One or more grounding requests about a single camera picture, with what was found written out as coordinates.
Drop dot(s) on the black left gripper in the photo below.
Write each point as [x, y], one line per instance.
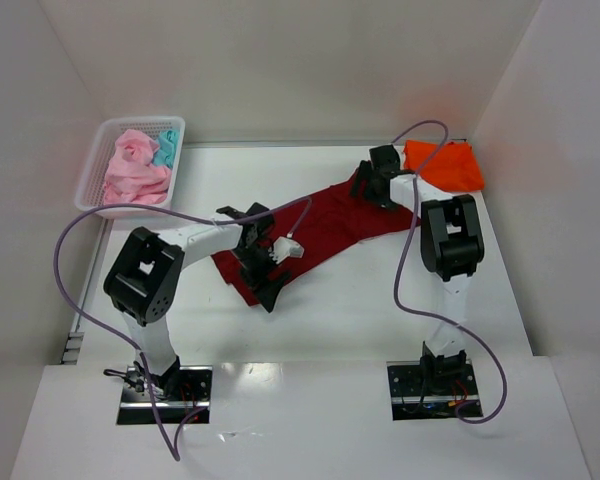
[259, 273]

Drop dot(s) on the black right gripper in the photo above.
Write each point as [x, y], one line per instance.
[368, 183]

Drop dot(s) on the dark red t shirt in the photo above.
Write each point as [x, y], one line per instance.
[335, 222]

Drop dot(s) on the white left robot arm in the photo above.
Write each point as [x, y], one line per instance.
[143, 280]

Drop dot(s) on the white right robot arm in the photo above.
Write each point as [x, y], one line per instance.
[451, 248]

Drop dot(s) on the orange folded t shirt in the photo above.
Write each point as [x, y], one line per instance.
[453, 169]

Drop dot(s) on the teal t shirt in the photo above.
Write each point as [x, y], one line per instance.
[168, 142]

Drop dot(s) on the pink t shirt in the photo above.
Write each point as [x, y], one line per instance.
[130, 176]

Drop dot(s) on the white plastic laundry basket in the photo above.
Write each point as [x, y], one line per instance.
[90, 192]

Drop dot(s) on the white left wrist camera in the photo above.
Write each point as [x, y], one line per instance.
[284, 248]

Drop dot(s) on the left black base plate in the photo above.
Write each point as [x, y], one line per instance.
[186, 397]

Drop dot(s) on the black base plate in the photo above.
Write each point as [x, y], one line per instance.
[415, 398]
[186, 397]

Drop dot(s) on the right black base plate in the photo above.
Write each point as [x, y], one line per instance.
[415, 398]

